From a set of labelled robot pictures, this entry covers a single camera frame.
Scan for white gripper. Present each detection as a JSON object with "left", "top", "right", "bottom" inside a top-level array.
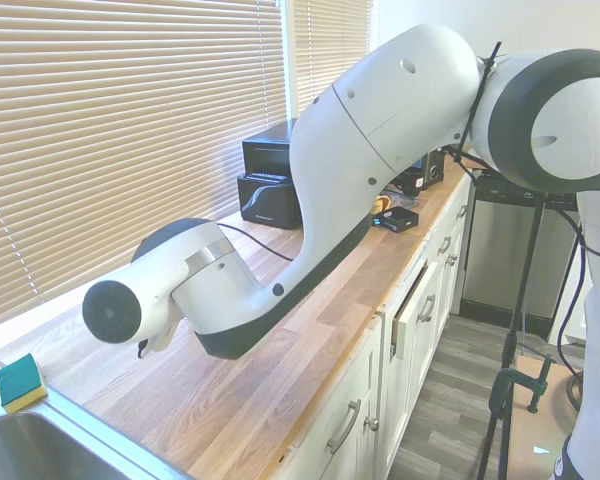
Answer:
[{"left": 146, "top": 321, "right": 179, "bottom": 354}]

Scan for green yellow sponge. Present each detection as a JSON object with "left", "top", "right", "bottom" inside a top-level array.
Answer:
[{"left": 0, "top": 352, "right": 49, "bottom": 415}]

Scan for stainless steel sink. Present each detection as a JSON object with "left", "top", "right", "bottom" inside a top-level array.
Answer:
[{"left": 0, "top": 379, "right": 196, "bottom": 480}]

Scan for white kitchen cabinet run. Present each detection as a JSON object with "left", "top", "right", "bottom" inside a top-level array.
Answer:
[{"left": 279, "top": 174, "right": 474, "bottom": 480}]

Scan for wide beige window blinds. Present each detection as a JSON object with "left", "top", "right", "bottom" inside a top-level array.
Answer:
[{"left": 0, "top": 0, "right": 287, "bottom": 334}]

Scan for white drawer front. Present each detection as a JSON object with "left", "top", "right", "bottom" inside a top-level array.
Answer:
[{"left": 390, "top": 260, "right": 440, "bottom": 362}]

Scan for black open box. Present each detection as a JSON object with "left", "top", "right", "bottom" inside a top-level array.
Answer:
[{"left": 372, "top": 207, "right": 421, "bottom": 235}]

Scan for black countertop appliance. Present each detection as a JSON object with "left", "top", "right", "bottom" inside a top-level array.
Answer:
[{"left": 422, "top": 149, "right": 447, "bottom": 190}]

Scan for narrow beige window blinds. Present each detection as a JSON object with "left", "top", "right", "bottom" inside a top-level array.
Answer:
[{"left": 292, "top": 0, "right": 376, "bottom": 121}]

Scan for stainless steel dishwasher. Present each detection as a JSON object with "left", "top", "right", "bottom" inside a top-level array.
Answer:
[{"left": 459, "top": 172, "right": 594, "bottom": 341}]

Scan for green metal clamp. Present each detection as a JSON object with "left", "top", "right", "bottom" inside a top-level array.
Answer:
[{"left": 488, "top": 353, "right": 556, "bottom": 416}]

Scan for black tripod stand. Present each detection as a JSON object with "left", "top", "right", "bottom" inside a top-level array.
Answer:
[{"left": 477, "top": 197, "right": 544, "bottom": 480}]

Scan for wooden robot platform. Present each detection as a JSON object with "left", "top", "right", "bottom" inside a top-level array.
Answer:
[{"left": 507, "top": 352, "right": 586, "bottom": 480}]

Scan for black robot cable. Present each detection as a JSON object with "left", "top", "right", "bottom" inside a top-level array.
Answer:
[{"left": 137, "top": 144, "right": 589, "bottom": 374}]

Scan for long silver cabinet handle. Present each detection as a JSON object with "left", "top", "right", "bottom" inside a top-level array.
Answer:
[{"left": 326, "top": 399, "right": 363, "bottom": 455}]

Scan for silver drawer handle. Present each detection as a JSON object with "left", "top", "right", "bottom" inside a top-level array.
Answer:
[{"left": 416, "top": 294, "right": 437, "bottom": 324}]

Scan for black hose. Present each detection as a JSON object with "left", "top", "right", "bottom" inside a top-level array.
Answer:
[{"left": 565, "top": 372, "right": 584, "bottom": 412}]

